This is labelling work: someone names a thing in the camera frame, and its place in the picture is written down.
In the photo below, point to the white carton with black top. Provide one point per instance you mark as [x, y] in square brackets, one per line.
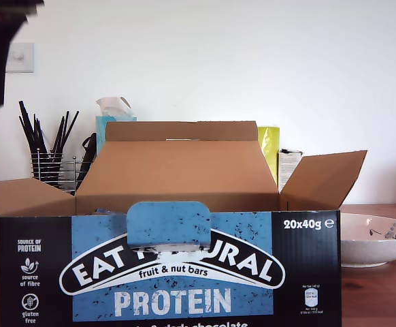
[288, 167]

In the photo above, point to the teal tissue box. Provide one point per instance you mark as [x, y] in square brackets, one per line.
[101, 136]

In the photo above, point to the black blue snackbar carton box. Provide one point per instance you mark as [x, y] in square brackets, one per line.
[170, 272]

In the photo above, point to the white floral ceramic bowl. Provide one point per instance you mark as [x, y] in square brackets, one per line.
[375, 245]

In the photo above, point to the white wall switch plate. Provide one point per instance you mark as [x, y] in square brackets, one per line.
[22, 61]

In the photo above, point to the thin black stick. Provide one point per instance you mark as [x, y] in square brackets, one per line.
[64, 126]
[38, 127]
[58, 133]
[31, 126]
[26, 133]
[71, 127]

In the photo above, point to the yellow-green plastic package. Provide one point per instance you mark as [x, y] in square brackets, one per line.
[269, 150]

